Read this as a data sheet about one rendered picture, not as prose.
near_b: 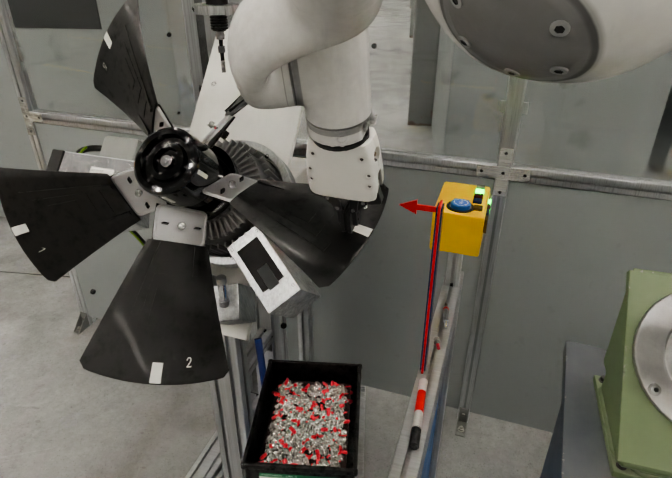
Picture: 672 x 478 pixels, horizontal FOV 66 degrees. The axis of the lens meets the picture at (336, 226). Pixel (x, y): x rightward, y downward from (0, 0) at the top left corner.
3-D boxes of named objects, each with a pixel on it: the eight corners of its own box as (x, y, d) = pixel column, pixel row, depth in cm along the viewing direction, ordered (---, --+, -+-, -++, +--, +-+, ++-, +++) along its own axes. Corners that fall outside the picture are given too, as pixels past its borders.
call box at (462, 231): (440, 221, 120) (444, 179, 115) (484, 228, 117) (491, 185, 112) (428, 255, 107) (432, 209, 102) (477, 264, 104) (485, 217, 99)
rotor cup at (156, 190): (157, 209, 98) (112, 189, 85) (186, 139, 99) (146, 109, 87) (221, 231, 93) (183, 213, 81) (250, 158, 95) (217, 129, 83)
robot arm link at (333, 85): (300, 135, 62) (377, 124, 62) (283, 27, 52) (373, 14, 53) (296, 99, 68) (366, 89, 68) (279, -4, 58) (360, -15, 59)
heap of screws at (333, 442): (276, 393, 94) (274, 373, 92) (353, 397, 93) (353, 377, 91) (254, 488, 78) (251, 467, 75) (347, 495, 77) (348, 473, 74)
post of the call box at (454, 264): (446, 278, 119) (452, 231, 113) (459, 280, 118) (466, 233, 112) (444, 285, 116) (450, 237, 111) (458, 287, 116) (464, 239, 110)
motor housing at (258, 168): (178, 248, 112) (142, 236, 100) (205, 149, 116) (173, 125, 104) (275, 267, 105) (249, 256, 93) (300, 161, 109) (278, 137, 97)
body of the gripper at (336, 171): (385, 113, 67) (387, 179, 75) (312, 105, 70) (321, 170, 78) (370, 146, 62) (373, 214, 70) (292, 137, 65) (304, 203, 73)
